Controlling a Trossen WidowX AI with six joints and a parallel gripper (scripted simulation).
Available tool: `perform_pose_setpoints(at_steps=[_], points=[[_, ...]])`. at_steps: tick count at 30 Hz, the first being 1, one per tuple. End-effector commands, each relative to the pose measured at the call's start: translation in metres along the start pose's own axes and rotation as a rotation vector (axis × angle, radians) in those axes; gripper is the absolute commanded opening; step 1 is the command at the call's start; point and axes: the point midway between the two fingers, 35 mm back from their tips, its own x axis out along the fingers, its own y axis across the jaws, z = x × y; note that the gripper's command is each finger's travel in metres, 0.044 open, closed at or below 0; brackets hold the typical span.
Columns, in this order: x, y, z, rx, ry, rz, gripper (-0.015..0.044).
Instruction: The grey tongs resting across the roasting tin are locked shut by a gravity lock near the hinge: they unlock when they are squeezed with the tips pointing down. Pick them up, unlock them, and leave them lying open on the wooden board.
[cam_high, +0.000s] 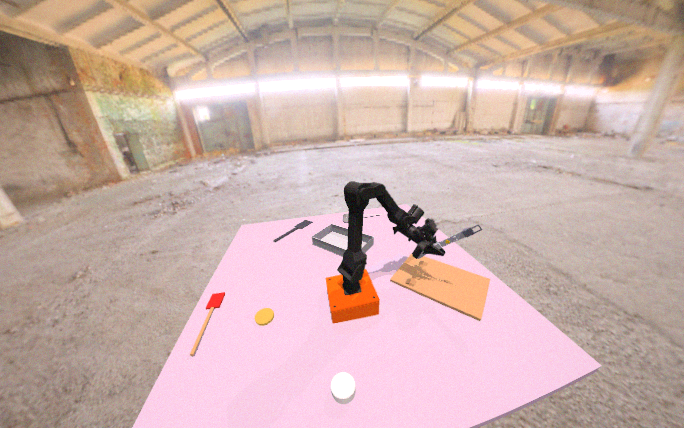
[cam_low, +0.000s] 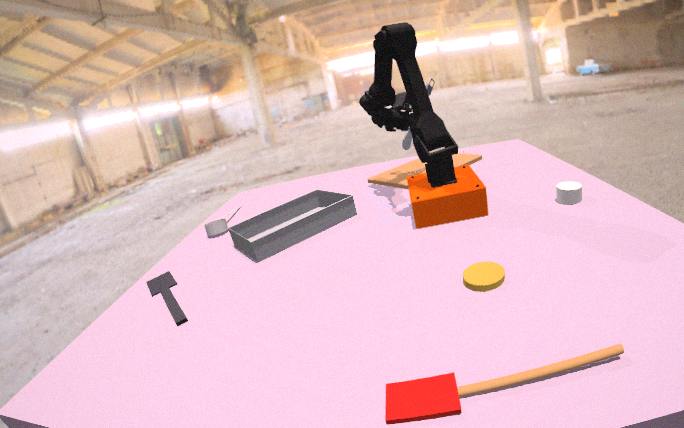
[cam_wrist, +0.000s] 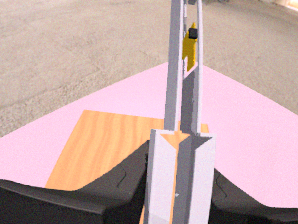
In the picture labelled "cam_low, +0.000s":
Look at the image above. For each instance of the red spatula with tan handle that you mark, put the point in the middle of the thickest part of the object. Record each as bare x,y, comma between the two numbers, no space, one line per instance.
438,396

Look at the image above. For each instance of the yellow flat disc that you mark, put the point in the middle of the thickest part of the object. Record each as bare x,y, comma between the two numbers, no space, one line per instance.
483,276

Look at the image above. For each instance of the grey saucepan with long handle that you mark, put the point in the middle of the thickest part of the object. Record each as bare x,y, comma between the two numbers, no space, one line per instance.
216,227

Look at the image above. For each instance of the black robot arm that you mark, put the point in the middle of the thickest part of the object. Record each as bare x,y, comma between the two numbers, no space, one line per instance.
398,42

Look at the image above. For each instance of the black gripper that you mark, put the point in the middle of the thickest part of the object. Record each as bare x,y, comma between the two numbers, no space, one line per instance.
402,121

